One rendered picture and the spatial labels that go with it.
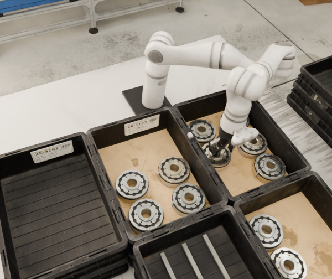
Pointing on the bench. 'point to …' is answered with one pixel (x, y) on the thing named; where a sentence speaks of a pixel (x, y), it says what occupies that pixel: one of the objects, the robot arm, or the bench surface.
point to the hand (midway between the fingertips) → (223, 151)
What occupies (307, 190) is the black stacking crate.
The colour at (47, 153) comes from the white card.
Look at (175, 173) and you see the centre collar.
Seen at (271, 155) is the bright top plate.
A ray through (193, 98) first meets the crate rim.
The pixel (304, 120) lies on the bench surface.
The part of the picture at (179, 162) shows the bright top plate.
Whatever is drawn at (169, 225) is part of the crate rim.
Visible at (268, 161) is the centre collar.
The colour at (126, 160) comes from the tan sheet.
